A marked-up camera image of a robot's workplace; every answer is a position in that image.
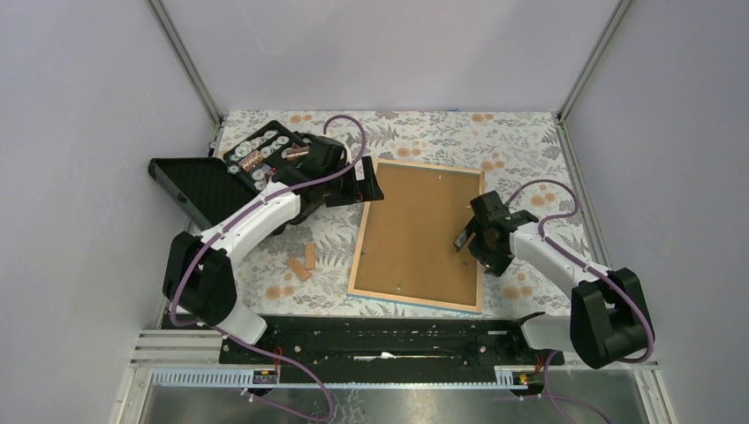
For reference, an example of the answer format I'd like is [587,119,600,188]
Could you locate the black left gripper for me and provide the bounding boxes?
[323,156,384,208]

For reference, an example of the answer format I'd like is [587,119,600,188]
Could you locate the brown cardboard backing board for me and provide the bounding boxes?
[352,163,481,307]

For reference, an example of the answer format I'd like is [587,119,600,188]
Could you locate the wooden picture frame blue edge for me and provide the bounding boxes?
[346,157,487,314]

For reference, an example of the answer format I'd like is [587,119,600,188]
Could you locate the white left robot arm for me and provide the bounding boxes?
[163,136,384,363]

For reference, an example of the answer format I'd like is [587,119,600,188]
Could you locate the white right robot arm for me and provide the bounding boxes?
[453,192,654,369]

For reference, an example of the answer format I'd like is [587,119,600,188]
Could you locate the small wooden block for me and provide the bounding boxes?
[304,242,316,270]
[286,257,312,282]

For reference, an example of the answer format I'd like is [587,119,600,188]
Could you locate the floral patterned table mat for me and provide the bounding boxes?
[216,110,592,318]

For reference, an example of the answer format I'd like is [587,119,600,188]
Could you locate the copper poker chip stack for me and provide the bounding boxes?
[238,150,264,173]

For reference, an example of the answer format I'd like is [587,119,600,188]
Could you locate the black poker chip case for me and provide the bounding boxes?
[148,120,318,230]

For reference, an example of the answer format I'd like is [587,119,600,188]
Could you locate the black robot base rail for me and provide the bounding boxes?
[218,313,566,384]

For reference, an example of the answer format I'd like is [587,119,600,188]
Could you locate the aluminium corner post left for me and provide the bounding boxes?
[145,0,223,128]

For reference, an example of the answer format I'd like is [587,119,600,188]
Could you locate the aluminium corner post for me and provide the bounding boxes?
[145,0,223,128]
[556,0,634,124]

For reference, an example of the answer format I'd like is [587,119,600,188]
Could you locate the aluminium corner post right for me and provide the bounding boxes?
[556,0,634,124]

